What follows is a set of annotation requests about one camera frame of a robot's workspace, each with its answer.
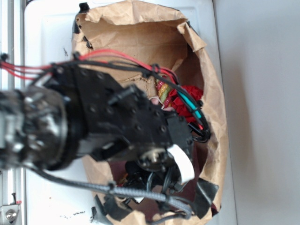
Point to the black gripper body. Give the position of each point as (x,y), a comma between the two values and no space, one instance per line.
(152,180)

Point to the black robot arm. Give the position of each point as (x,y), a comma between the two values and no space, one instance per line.
(80,112)

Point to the pink plush bunny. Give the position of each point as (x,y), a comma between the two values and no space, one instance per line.
(156,101)

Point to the brown paper bag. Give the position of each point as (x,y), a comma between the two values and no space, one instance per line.
(152,33)

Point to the red yellow green rope toy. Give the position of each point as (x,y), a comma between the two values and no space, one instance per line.
(163,92)

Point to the metal corner bracket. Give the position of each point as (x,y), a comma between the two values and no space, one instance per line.
(10,215)

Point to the aluminium frame rail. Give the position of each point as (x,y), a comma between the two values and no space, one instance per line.
(13,181)

